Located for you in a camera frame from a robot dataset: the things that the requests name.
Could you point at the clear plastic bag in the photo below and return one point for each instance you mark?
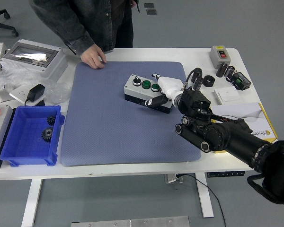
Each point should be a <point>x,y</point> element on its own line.
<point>56,91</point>

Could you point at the grey floor socket plate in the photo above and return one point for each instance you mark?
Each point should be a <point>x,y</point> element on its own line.
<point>151,12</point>
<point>149,5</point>

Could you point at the large black gear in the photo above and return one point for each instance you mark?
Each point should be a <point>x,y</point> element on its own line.
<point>47,134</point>

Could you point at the person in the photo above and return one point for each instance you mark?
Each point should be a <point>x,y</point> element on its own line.
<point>104,19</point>

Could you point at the white wall switch plate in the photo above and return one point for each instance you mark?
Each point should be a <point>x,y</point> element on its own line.
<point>228,94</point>

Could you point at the white and yellow cardboard box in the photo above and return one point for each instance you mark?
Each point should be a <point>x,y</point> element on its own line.
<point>239,110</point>

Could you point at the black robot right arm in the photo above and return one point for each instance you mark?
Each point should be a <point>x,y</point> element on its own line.
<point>241,142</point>

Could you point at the silver metal plate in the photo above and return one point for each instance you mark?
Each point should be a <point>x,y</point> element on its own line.
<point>132,222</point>

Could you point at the grey four-button control box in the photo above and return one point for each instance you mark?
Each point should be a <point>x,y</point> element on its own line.
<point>131,91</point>

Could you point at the grey red-black switch box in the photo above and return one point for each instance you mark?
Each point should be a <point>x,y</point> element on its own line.
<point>217,60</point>

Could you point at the black office chair base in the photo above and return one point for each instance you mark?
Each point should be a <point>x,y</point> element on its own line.
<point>2,26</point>

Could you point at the white wall socket plate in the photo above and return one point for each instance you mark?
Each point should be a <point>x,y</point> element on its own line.
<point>17,93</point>

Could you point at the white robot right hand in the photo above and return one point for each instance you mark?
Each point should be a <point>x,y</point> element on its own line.
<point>170,85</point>

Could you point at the black power adapter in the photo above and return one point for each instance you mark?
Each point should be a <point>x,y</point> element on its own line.
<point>36,92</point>

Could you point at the black cylindrical capacitor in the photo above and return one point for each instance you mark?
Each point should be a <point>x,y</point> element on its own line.
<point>230,72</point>
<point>198,84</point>
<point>221,69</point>
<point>196,76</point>

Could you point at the blue plastic bin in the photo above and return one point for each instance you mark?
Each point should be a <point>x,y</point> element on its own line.
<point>23,144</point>

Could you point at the grey-blue mat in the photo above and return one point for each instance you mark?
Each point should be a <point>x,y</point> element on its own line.
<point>109,132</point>

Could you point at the black desk height controller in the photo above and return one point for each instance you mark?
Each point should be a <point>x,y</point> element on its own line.
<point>224,174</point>

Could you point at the white table leg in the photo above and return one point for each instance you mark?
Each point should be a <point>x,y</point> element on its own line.
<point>32,201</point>
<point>204,198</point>

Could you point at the person's right forearm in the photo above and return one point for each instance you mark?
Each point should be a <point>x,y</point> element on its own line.
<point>79,40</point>

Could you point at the grey emergency stop button station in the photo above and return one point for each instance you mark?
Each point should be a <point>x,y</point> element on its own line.
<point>2,127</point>

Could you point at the person's right hand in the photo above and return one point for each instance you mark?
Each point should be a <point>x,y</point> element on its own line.
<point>93,56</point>

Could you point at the small black gear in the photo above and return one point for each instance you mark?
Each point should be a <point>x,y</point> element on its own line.
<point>51,120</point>

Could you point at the grey enclosure with clear lid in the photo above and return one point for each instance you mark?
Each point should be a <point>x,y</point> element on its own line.
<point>49,67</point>

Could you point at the grey under-table bracket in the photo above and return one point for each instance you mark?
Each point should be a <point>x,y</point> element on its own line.
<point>171,178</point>

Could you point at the black module with green terminal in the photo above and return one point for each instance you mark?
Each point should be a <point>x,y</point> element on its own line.
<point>242,80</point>

